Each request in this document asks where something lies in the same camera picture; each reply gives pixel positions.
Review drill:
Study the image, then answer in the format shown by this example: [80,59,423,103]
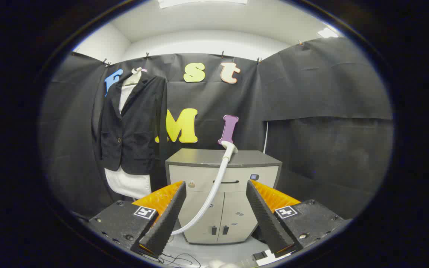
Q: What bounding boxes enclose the black blazer jacket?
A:
[95,73,168,175]

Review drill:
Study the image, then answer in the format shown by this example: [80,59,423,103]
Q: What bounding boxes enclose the long ceiling light panel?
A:
[158,0,248,9]

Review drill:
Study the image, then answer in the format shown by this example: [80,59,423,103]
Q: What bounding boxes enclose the thin black floor cables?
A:
[140,244,202,268]

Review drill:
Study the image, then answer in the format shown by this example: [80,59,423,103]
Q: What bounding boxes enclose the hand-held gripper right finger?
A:
[245,179,351,259]

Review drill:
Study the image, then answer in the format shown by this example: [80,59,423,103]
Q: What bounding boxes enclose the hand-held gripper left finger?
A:
[87,181,187,259]

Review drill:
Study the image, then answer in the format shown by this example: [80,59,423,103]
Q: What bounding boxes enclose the white garment steamer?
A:
[171,141,238,236]

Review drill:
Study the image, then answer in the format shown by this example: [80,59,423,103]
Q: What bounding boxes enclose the row of small cloth clips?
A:
[71,39,304,68]

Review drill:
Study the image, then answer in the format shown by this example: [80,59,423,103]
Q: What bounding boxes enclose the black backdrop cloth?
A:
[39,36,394,220]

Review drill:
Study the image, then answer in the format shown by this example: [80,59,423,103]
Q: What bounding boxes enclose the cream clothes hanger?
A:
[123,68,142,87]

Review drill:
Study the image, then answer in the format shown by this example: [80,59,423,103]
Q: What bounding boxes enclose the small ceiling light panel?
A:
[318,27,339,38]

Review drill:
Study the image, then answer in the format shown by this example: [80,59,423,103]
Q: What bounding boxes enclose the grey cabinet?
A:
[165,148,283,245]

